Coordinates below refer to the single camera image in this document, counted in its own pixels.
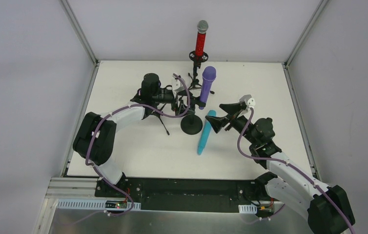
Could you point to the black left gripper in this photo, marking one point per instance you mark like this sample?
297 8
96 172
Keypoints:
176 100

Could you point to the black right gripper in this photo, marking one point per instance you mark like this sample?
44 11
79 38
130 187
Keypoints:
231 117

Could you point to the black round-base mic stand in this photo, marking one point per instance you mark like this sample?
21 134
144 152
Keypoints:
192 124

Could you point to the purple microphone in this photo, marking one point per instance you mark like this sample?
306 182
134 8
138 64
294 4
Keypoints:
209 75

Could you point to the black shock-mount tripod stand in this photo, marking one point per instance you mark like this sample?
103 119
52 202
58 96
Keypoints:
197 61

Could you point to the red glitter microphone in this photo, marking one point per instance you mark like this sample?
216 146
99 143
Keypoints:
202 28

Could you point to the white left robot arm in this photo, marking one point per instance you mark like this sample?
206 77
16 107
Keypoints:
95 138

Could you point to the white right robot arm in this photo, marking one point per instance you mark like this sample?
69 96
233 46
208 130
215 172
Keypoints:
325 208

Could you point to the black clip tripod stand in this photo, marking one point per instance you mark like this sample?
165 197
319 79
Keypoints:
158 115

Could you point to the teal microphone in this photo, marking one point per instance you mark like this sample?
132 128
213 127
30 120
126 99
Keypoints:
204 137

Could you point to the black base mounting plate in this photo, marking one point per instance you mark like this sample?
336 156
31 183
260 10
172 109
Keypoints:
188 195

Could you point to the right circuit board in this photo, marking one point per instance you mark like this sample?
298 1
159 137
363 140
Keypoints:
264 213

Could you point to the circuit board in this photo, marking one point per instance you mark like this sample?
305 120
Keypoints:
111 204
264 213

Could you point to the left circuit board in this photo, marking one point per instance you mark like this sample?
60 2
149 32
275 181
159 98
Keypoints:
111 204

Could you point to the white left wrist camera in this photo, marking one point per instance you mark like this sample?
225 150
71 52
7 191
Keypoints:
178 83

